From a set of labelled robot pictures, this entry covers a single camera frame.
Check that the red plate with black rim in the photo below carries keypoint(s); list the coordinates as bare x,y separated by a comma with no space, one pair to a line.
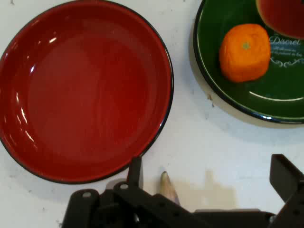
85,92

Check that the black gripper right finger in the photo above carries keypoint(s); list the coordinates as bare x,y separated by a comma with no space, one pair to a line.
285,175

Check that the orange toy mandarin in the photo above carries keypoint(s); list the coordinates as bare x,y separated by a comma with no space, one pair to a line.
244,53

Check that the toy watermelon slice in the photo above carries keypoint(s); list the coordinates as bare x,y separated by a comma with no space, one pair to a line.
282,16

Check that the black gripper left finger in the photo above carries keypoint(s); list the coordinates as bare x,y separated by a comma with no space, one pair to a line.
133,204

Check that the green plate with white print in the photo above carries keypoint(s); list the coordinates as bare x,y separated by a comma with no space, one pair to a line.
237,95

